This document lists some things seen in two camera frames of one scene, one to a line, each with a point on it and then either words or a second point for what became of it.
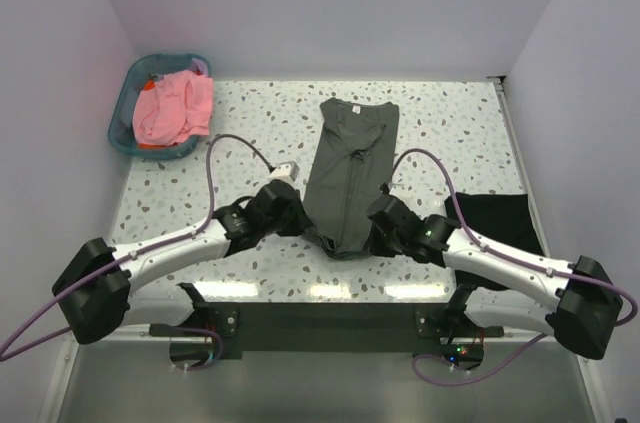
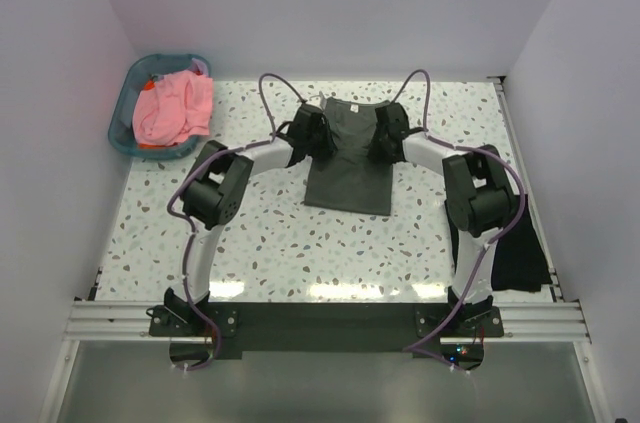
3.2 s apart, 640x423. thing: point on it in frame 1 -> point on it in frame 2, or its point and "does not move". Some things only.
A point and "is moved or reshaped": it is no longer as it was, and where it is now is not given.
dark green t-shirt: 358,147 is moved or reshaped
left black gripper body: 291,223 -> 319,144
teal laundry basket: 121,128 does not move
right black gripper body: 386,245 -> 377,149
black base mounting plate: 334,327 does not move
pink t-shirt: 176,109 does not move
